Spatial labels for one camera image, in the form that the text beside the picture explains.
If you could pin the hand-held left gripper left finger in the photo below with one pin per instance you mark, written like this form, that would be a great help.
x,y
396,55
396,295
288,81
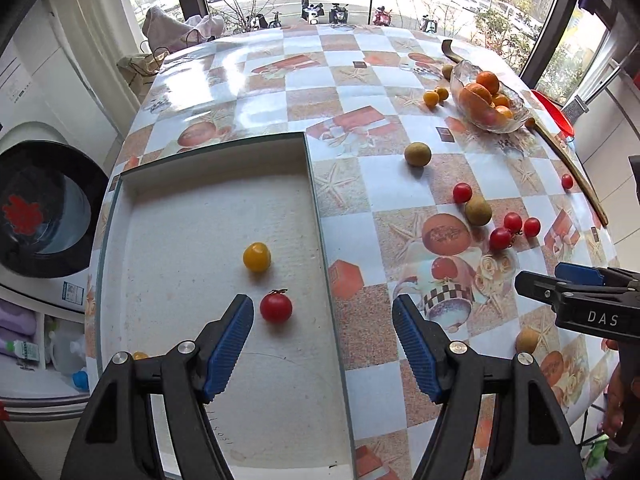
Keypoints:
x,y
227,350

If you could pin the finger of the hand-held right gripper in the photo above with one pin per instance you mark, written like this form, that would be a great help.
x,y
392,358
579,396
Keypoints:
x,y
580,274
537,287

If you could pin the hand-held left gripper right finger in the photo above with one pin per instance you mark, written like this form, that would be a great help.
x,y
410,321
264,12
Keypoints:
x,y
417,350

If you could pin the brown longan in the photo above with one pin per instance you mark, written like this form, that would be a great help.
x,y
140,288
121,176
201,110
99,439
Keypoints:
x,y
417,154
527,340
478,210
447,71

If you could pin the red cherry tomato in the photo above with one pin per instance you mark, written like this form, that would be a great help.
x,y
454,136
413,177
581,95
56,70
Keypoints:
x,y
532,226
513,221
462,192
566,180
500,239
275,308

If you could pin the white glass-rimmed tray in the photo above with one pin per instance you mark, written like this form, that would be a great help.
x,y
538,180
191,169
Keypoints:
x,y
200,240

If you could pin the person's right hand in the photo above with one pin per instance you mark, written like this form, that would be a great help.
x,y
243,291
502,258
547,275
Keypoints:
x,y
613,407

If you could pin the long wooden stick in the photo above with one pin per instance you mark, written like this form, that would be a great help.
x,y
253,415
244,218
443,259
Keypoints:
x,y
581,180

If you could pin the blue-capped white bottle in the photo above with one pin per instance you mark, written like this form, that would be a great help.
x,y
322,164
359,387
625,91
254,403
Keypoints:
x,y
81,381

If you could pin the clear plastic jug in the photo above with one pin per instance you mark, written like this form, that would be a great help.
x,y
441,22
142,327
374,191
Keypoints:
x,y
65,352

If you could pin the grey mesh tool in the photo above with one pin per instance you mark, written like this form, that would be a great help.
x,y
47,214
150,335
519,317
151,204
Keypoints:
x,y
575,110

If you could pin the clear glass bowl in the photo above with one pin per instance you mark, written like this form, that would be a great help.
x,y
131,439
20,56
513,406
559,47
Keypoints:
x,y
515,120

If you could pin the red plate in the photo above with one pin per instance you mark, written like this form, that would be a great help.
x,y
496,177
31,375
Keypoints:
x,y
550,108

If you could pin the orange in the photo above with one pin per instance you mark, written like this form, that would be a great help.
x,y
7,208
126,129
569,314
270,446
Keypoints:
x,y
474,99
504,112
501,100
487,82

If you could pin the white green-label bottle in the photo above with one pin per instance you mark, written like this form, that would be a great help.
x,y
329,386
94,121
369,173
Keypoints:
x,y
26,350

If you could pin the purple detergent bottle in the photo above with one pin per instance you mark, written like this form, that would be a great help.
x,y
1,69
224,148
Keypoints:
x,y
15,320

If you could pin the small yellow cherry tomato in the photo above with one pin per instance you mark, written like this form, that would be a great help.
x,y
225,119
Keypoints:
x,y
431,98
442,92

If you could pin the white washing machine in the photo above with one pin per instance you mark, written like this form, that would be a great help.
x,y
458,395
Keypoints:
x,y
40,210

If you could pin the patterned checkered tablecloth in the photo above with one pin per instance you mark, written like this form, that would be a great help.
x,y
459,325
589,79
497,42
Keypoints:
x,y
360,90

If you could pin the red scooter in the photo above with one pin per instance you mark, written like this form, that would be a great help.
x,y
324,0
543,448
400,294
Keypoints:
x,y
382,16

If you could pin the pink cloth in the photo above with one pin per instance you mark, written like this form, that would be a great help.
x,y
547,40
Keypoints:
x,y
170,25

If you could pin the black scooter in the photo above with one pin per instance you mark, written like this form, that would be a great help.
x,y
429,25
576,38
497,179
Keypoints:
x,y
339,13

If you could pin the white scooter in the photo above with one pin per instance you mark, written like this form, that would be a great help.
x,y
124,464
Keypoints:
x,y
312,13

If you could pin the white storage pedestal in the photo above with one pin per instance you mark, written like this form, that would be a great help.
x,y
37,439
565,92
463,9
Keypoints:
x,y
50,305

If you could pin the metal rack rail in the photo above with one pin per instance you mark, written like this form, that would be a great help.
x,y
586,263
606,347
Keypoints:
x,y
40,405

